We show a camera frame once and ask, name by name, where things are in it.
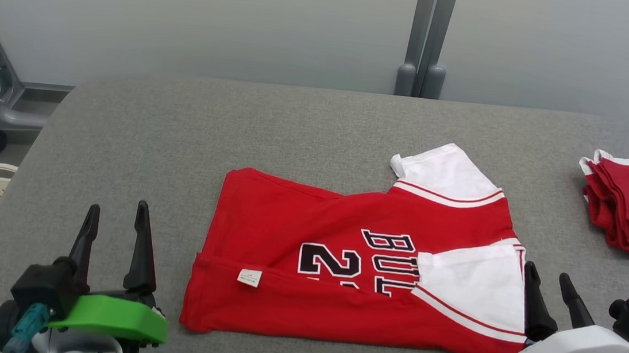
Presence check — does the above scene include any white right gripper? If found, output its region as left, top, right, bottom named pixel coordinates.
left=516, top=261, right=629, bottom=353

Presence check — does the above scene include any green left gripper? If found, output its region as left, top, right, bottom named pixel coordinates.
left=45, top=193, right=180, bottom=347

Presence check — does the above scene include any red Bulls 23 jersey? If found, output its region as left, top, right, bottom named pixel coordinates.
left=178, top=119, right=546, bottom=353

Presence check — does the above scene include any teal left camera connector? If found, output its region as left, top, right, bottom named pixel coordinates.
left=2, top=300, right=52, bottom=353

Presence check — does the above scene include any grey metal partition post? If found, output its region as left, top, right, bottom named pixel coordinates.
left=394, top=0, right=438, bottom=100
left=414, top=0, right=460, bottom=102

